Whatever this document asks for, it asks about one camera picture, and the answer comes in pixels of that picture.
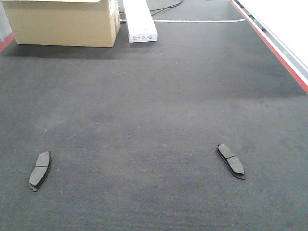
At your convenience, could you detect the cardboard box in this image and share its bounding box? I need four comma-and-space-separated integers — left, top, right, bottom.
2, 0, 120, 48

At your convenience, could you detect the grey brake pad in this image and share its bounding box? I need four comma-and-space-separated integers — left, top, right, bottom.
217, 143, 245, 180
28, 151, 51, 192

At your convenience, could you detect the long white box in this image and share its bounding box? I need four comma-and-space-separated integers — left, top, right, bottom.
123, 0, 158, 43

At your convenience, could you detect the black floor cable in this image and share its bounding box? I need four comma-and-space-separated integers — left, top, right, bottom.
149, 0, 185, 17

